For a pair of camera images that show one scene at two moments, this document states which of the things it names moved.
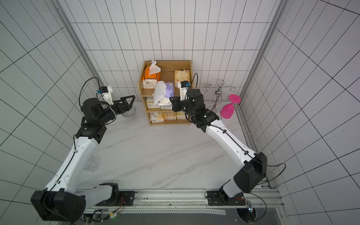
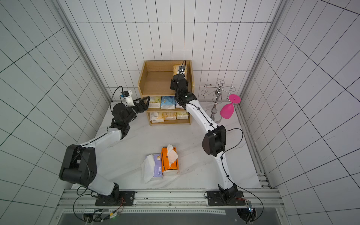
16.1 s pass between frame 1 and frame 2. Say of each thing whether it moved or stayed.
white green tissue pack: stayed
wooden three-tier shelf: stayed
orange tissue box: moved
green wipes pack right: stayed
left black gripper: moved
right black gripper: moved
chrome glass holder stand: stayed
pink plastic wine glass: stayed
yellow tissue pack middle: stayed
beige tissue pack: moved
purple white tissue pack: moved
